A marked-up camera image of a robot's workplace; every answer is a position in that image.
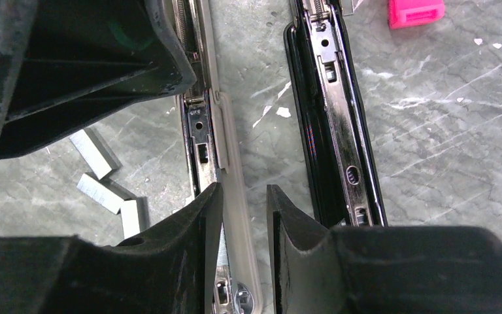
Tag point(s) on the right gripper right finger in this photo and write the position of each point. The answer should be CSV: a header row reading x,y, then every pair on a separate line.
x,y
402,269

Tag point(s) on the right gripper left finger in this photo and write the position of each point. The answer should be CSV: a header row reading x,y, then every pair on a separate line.
x,y
168,268

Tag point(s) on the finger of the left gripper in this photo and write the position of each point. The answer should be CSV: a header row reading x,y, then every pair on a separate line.
x,y
67,64

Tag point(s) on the small white staple piece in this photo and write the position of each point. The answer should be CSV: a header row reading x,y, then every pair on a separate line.
x,y
134,217

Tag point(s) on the silver staple strip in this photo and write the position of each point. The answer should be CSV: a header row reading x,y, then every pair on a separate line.
x,y
95,152

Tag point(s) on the beige black stapler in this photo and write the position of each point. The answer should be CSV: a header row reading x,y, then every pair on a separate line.
x,y
213,156

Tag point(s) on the pink plastic staple remover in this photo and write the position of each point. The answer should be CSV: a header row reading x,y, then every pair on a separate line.
x,y
409,13

